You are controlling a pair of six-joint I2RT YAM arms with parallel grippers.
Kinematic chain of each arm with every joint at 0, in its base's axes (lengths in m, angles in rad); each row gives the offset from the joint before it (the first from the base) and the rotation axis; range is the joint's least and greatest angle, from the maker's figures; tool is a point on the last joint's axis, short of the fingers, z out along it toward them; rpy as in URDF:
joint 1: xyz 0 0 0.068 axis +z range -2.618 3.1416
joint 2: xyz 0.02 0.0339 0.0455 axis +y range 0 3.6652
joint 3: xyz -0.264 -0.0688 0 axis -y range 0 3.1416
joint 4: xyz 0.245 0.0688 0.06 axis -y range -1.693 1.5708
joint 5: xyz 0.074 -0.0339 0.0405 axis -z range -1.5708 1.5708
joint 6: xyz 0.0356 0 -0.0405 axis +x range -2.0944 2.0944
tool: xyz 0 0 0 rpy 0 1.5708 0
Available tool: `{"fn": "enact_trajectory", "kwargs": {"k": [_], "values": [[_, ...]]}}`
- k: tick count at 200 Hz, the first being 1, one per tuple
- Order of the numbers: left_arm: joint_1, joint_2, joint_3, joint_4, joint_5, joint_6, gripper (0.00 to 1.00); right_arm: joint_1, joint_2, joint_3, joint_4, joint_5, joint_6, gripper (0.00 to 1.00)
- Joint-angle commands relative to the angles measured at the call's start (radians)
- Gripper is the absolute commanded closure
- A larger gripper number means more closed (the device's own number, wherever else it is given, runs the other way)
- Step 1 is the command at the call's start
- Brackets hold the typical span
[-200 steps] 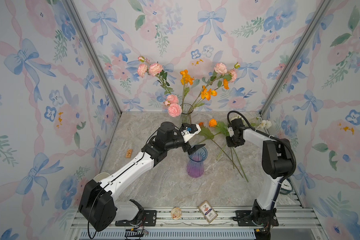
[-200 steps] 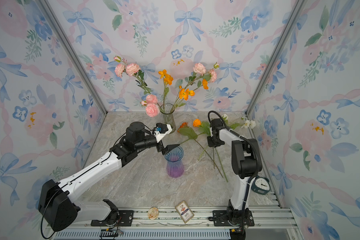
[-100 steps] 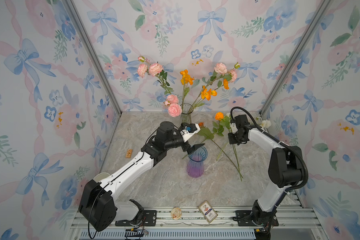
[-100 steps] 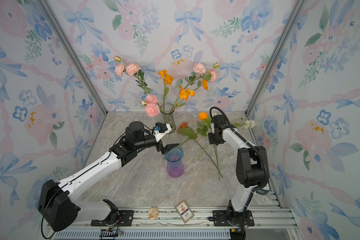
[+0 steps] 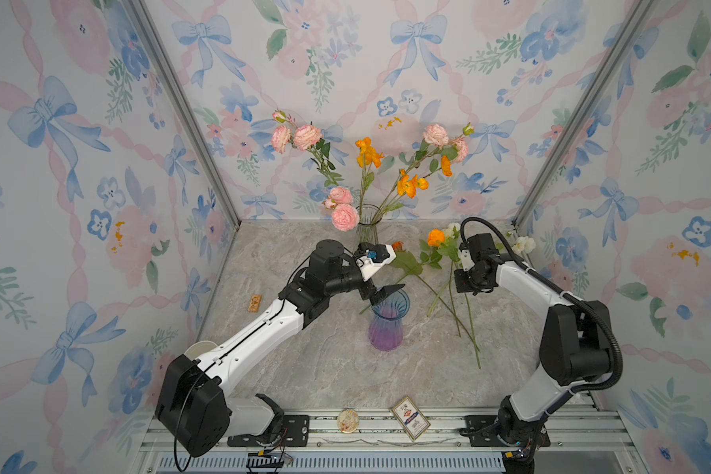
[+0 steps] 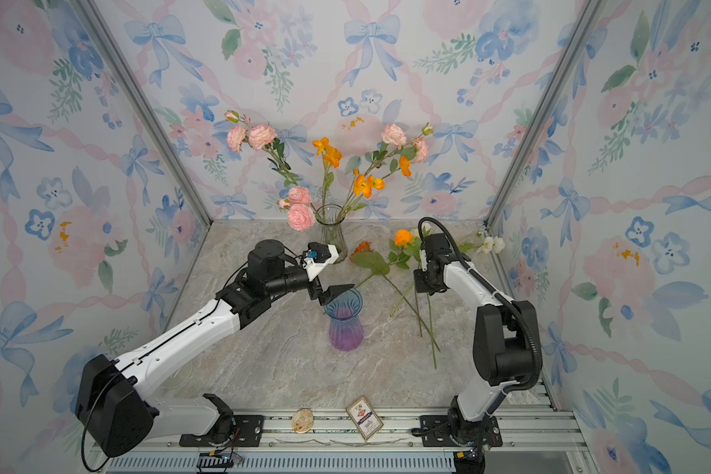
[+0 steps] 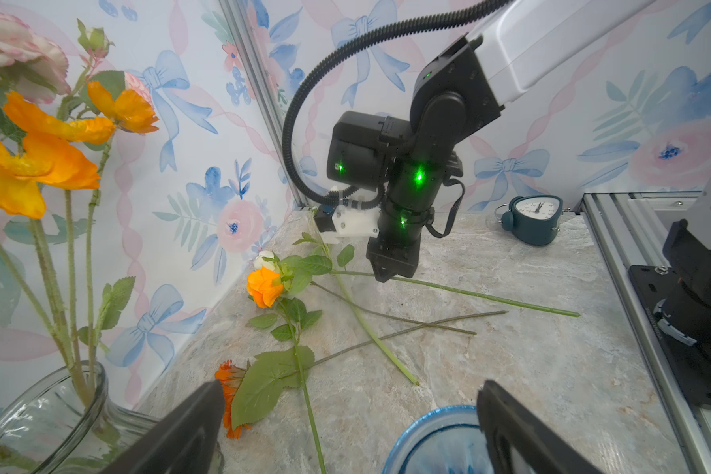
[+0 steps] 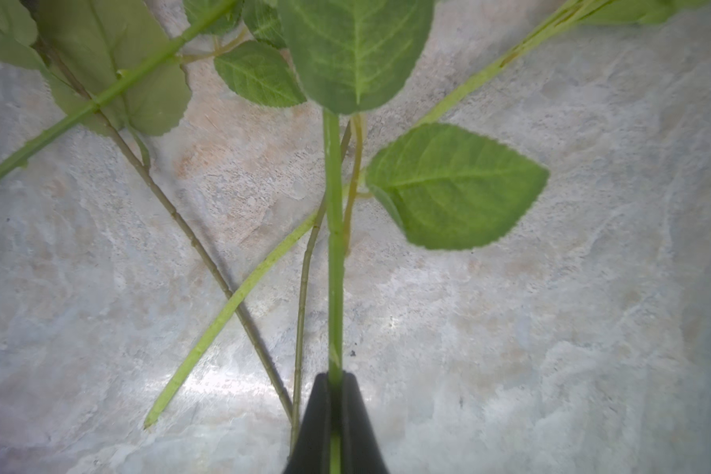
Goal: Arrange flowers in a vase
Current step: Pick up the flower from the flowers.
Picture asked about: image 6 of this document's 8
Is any clear grey glass vase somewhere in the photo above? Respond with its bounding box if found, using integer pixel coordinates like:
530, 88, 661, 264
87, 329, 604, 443
315, 205, 349, 264

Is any pink carnation stem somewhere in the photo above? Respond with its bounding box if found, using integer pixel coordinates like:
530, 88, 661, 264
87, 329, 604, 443
276, 187, 315, 232

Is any blue purple glass vase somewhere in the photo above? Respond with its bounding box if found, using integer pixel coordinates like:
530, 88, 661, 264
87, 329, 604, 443
324, 290, 365, 352

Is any white flower stem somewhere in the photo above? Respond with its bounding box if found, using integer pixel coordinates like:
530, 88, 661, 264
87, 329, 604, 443
459, 236, 506, 255

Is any yellow poppy flower stem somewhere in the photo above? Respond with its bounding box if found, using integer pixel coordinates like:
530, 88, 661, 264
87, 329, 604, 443
312, 137, 343, 221

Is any pink rose stem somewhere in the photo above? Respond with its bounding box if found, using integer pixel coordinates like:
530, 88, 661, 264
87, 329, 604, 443
224, 110, 299, 187
360, 124, 434, 172

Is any orange rose stem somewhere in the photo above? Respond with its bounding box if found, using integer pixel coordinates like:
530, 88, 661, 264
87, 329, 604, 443
388, 229, 440, 369

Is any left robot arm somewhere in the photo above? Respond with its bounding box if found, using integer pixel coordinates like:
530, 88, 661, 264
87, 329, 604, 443
75, 239, 351, 458

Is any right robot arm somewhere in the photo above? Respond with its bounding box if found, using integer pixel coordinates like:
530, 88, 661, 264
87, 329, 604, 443
414, 233, 542, 440

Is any cream rose stem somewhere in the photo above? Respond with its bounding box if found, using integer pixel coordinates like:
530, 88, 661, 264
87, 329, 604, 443
386, 229, 426, 337

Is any orange marigold flower stem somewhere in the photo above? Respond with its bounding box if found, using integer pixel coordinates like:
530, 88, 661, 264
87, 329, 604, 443
349, 240, 417, 320

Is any framed card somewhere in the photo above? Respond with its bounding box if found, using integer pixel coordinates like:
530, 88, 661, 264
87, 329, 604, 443
346, 396, 384, 442

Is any round beige coaster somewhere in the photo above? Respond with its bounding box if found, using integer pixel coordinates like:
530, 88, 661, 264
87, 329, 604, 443
290, 409, 314, 434

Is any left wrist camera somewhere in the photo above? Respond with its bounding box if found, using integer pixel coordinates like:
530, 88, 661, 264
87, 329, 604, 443
301, 242, 340, 282

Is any black corrugated cable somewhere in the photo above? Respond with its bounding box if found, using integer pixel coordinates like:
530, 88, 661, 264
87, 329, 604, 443
417, 216, 543, 392

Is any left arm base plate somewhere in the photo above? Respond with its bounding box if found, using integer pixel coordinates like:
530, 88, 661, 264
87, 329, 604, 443
179, 415, 266, 448

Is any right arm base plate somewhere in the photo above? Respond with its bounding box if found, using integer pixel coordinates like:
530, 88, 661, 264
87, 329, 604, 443
412, 415, 504, 450

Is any aluminium rail frame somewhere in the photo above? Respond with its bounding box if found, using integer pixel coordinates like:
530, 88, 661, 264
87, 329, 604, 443
87, 406, 598, 473

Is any left corner aluminium post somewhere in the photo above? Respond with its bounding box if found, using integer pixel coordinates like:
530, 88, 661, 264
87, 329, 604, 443
70, 0, 213, 227

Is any corner aluminium post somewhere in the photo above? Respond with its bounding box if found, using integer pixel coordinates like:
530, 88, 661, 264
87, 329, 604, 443
485, 0, 604, 230
70, 0, 213, 227

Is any right corner aluminium post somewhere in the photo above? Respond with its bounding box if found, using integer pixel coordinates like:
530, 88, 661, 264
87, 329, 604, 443
485, 0, 604, 230

